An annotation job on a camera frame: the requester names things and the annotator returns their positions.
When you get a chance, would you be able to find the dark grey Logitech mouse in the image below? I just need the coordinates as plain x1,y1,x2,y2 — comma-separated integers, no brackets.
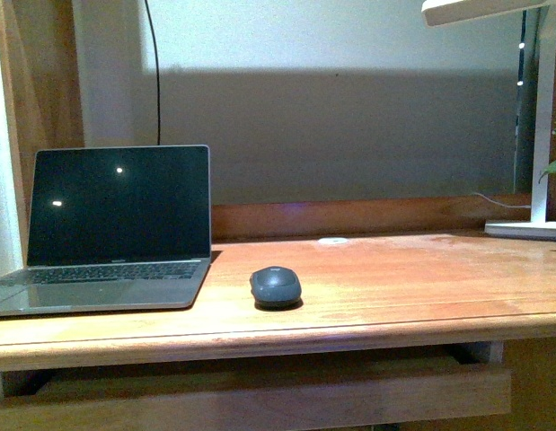
250,266,302,309

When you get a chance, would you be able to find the white round desk grommet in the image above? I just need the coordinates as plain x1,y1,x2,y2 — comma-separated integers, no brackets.
318,237,349,246

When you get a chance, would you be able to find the grey open laptop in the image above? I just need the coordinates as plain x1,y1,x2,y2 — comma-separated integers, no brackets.
0,145,211,317

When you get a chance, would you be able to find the wooden pull-out drawer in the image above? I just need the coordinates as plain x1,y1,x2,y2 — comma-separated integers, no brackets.
0,352,511,430

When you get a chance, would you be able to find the white desk lamp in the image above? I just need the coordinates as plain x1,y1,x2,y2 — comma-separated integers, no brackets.
421,1,556,241

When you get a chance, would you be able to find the white lamp cable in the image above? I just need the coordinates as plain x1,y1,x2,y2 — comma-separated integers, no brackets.
471,191,533,210

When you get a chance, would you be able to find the black hanging cable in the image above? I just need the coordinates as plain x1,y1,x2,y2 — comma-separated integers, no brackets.
143,0,163,146

